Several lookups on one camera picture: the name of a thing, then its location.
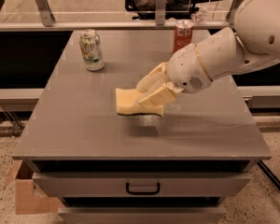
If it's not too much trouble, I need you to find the metal railing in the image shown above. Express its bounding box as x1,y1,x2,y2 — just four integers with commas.
0,0,244,32

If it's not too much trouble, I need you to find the grey lower drawer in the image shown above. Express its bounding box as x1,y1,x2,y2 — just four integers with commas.
58,207,226,224

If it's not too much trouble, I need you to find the grey upper drawer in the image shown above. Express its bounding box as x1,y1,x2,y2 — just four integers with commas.
33,172,250,198

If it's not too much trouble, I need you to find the orange soda can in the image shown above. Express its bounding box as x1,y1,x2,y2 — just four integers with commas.
173,20,193,52

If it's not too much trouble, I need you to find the green white 7up can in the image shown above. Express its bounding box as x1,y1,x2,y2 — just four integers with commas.
79,29,105,71

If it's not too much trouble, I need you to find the grey drawer cabinet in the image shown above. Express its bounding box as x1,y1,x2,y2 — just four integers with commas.
10,29,273,224

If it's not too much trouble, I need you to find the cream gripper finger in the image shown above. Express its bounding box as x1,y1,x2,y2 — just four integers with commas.
136,82,184,107
136,63,170,92

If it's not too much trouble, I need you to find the crumpled plastic wrapper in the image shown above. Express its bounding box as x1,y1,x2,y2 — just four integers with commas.
190,7,207,24

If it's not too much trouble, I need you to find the brown cardboard box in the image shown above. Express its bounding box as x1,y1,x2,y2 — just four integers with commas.
6,161,63,215

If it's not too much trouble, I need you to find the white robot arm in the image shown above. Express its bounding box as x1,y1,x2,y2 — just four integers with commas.
135,0,280,107

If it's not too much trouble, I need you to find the grey drawer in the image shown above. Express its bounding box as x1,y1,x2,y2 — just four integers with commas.
58,207,226,224
33,172,250,198

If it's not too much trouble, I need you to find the black drawer handle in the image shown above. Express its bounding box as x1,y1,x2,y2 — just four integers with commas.
125,182,161,196

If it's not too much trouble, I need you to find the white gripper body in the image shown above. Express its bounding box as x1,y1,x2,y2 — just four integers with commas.
166,44,212,94

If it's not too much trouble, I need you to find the yellow sponge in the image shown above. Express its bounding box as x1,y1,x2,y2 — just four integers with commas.
116,88,164,116

